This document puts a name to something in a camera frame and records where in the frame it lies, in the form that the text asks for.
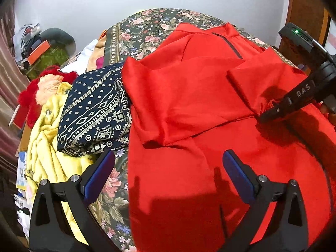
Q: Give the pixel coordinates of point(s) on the pile of clutter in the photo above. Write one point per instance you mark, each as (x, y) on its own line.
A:
(26, 35)

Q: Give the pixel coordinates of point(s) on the wooden wardrobe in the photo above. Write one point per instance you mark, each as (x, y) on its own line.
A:
(302, 2)

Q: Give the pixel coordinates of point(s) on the green bag with clutter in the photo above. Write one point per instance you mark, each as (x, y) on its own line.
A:
(50, 57)

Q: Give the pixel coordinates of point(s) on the stack of papers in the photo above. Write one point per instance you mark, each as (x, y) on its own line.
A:
(21, 178)

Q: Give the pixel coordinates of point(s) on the striped curtain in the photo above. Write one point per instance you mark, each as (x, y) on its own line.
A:
(8, 84)

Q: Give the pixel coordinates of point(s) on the orange pink cloth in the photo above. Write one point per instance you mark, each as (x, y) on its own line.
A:
(101, 50)

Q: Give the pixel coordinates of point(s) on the navy patterned cloth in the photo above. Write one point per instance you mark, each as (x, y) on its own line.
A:
(92, 110)

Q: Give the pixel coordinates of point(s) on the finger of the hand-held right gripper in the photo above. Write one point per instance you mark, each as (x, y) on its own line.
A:
(275, 111)

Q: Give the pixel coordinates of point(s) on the person's right hand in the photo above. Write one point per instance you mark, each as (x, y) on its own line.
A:
(332, 111)

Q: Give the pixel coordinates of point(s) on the red fluffy cloth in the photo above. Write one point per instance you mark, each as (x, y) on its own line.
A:
(26, 94)

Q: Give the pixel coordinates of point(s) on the red white box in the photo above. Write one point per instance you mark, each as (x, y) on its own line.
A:
(19, 115)

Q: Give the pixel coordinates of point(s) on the dark grey cushion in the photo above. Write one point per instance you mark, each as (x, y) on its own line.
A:
(60, 35)

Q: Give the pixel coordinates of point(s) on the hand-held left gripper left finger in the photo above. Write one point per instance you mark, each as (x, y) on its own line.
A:
(101, 173)

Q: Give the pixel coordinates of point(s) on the red garment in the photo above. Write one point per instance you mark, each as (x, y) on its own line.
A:
(189, 97)

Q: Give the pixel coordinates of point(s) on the floral bedspread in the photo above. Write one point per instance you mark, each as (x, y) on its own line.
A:
(147, 29)

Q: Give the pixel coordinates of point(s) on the yellow fleece blanket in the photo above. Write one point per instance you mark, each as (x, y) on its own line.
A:
(44, 141)

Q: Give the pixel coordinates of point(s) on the orange box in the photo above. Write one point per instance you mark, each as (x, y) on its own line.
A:
(38, 53)

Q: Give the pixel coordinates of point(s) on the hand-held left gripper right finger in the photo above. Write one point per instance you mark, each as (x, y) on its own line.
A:
(236, 173)

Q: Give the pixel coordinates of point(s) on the white cloth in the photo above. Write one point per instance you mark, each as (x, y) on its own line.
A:
(86, 51)

